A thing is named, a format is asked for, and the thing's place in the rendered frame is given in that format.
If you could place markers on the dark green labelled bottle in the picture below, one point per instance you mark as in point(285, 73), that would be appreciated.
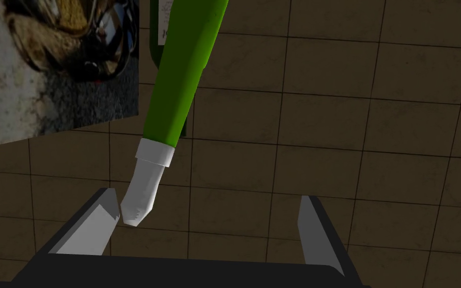
point(156, 36)

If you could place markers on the green bottle with white nozzle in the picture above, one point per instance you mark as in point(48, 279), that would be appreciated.
point(180, 80)

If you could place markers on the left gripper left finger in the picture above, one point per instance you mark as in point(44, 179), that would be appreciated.
point(90, 230)

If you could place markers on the shiny gold and black object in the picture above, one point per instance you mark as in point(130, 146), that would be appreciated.
point(74, 36)

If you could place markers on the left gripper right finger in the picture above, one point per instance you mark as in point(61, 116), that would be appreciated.
point(316, 234)

